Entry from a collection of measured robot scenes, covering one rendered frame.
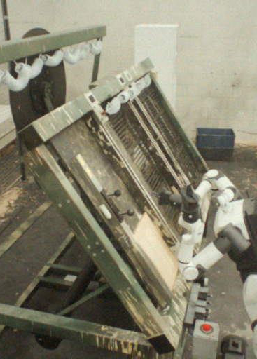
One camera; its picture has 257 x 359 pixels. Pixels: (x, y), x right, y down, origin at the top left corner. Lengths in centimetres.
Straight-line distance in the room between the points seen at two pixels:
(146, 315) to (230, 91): 587
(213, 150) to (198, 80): 142
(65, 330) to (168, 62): 445
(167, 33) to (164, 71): 51
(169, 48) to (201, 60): 151
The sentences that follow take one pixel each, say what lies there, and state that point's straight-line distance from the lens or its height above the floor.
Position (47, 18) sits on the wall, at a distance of 790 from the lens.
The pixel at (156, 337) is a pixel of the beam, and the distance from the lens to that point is 221.
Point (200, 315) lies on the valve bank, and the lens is 251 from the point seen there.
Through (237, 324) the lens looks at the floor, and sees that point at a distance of 364.
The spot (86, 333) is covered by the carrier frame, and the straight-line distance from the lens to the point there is 236.
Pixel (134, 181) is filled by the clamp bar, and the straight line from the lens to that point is 244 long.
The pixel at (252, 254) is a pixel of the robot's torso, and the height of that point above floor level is 115.
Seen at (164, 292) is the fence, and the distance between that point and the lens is 235.
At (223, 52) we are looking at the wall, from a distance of 746.
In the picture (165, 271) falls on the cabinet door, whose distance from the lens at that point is 247.
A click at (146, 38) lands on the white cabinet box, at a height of 190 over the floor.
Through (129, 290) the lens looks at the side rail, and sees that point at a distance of 207.
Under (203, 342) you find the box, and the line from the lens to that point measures 217.
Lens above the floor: 243
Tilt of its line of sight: 24 degrees down
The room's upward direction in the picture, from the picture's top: straight up
